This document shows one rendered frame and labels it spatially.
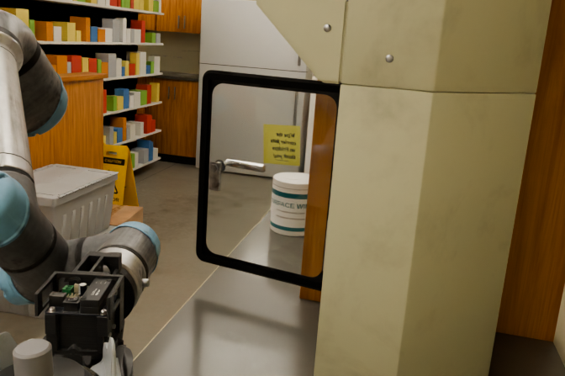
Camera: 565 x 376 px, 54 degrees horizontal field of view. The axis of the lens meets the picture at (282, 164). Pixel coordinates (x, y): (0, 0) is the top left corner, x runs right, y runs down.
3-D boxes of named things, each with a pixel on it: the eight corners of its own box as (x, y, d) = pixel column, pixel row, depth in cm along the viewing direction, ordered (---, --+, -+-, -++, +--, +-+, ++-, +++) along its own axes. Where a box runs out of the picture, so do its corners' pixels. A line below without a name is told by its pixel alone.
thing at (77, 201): (120, 225, 324) (120, 171, 317) (56, 264, 267) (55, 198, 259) (56, 216, 333) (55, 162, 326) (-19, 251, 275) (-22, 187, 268)
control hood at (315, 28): (364, 72, 98) (370, 14, 96) (340, 84, 68) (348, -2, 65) (300, 67, 101) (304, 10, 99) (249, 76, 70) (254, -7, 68)
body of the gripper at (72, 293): (27, 297, 51) (71, 248, 63) (29, 380, 53) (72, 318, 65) (112, 301, 52) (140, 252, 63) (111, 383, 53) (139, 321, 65)
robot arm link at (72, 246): (-14, 225, 70) (72, 210, 70) (29, 265, 79) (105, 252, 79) (-26, 282, 66) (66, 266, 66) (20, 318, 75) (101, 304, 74)
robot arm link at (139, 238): (111, 274, 80) (169, 264, 80) (87, 310, 69) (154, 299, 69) (97, 223, 78) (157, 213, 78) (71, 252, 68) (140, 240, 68)
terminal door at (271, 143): (331, 293, 107) (352, 83, 98) (195, 259, 118) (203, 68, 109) (333, 292, 107) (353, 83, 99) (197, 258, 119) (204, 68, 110)
